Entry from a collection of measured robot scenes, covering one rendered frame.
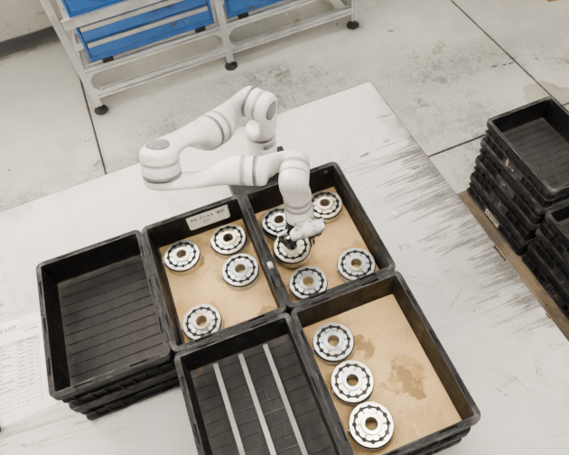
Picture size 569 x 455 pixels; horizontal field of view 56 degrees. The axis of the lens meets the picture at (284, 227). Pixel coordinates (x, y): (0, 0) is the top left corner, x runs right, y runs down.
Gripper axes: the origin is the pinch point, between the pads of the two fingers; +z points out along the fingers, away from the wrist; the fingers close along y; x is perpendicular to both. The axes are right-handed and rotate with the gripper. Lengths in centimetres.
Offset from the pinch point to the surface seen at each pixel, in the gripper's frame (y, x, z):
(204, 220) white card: 23.8, -18.0, -0.8
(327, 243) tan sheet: -7.4, -0.1, 4.4
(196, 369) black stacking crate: 37.6, 22.2, 4.8
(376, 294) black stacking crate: -12.6, 21.3, 1.6
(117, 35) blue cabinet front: 38, -188, 44
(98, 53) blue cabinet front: 51, -189, 52
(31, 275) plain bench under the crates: 83, -33, 18
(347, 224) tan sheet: -15.2, -4.0, 4.3
